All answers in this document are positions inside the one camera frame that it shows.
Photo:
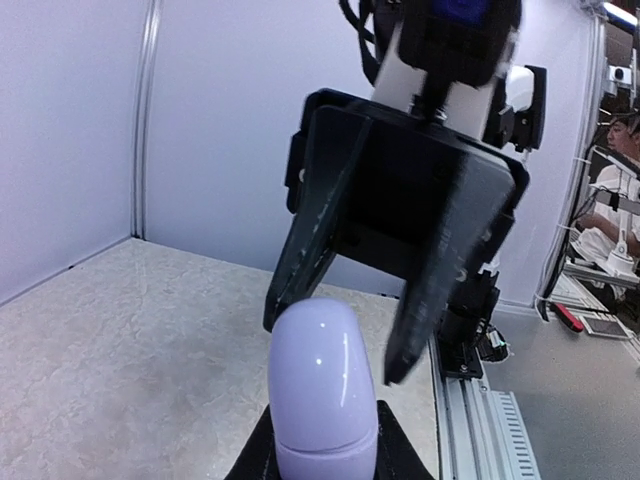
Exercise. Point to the red handled tool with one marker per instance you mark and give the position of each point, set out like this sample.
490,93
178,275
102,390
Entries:
566,317

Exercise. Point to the purple round charging case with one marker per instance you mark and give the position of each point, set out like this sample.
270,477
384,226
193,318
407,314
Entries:
321,394

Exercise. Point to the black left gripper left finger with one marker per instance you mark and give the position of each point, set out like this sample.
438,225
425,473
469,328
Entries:
257,459

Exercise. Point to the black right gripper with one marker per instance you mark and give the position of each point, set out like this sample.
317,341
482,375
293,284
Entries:
407,197

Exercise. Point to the silver frame post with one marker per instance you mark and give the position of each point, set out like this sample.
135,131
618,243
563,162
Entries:
593,76
142,107

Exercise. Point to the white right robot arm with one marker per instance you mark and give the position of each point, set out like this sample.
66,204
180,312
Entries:
520,110

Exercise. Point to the right silver frame post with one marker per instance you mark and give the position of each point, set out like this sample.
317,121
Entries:
593,76

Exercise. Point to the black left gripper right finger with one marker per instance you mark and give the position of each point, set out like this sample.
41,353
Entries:
396,457

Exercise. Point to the left silver frame post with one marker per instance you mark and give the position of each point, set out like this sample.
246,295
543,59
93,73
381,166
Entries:
142,107

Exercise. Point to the silver front aluminium rail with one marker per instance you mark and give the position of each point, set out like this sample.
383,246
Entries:
481,432

